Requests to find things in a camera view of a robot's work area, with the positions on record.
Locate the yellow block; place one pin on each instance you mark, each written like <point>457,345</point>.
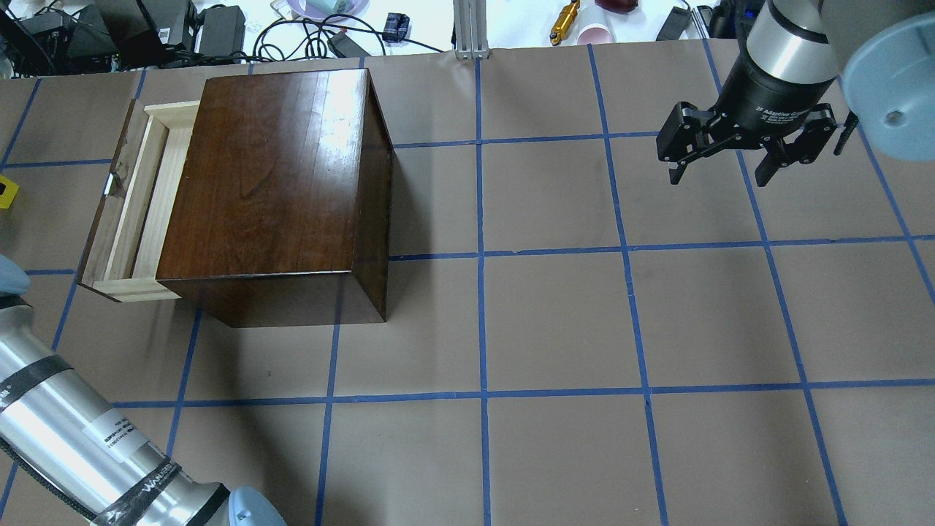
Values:
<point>8,192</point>

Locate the dark brown wooden cabinet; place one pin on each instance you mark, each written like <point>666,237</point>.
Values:
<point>281,216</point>

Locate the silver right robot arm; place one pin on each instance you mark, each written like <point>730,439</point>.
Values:
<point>880,51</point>

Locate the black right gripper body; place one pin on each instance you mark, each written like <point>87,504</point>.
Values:
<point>767,100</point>

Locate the gold metal cylinder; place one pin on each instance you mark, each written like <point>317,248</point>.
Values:
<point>565,20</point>

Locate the pink cup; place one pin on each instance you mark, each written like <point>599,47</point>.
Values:
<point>594,34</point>

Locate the black power adapter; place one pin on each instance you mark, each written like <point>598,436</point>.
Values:
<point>222,31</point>

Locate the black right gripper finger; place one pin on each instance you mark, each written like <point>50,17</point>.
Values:
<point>818,129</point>
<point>683,138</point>

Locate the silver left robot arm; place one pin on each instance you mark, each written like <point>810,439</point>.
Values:
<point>62,432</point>

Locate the aluminium frame post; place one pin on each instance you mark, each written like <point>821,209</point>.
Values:
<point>470,30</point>

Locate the wooden drawer with dark front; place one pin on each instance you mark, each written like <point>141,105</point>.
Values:
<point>124,245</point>

